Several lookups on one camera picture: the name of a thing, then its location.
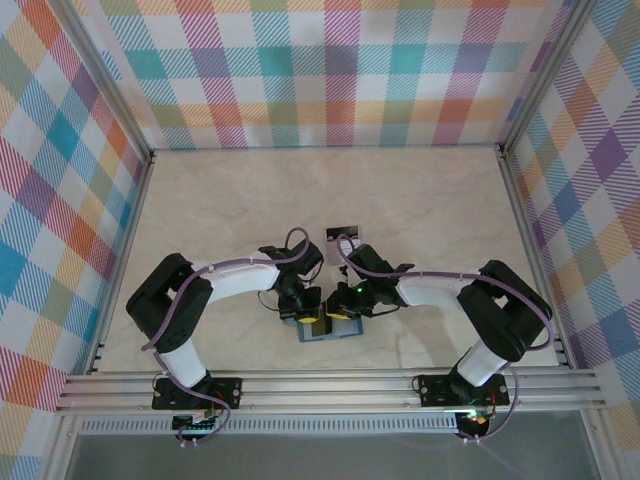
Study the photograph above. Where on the blue leather card holder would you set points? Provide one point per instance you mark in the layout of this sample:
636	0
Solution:
350	329

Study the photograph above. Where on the white card with black stripe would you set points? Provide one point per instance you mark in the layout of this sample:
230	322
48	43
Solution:
342	233

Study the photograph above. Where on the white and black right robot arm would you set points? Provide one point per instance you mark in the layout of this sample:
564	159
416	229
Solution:
480	365

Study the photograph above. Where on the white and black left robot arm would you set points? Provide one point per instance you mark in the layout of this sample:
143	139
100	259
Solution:
240	282

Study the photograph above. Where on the small circuit board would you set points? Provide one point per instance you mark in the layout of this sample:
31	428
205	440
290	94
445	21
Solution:
475	419
197	425

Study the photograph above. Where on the aluminium frame cross rail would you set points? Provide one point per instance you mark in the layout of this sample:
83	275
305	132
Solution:
330	390

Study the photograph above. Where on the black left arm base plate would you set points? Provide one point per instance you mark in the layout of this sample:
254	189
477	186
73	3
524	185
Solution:
225	392

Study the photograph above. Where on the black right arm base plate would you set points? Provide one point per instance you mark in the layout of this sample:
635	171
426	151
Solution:
432	390

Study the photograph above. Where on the aluminium side rail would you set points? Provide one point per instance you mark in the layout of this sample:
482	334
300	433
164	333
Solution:
534	250
120	255

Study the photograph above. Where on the aluminium frame leg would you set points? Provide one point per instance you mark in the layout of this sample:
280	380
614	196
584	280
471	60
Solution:
597	450
57	450

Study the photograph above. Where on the aluminium frame post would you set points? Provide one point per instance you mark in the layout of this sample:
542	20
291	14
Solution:
111	75
541	75

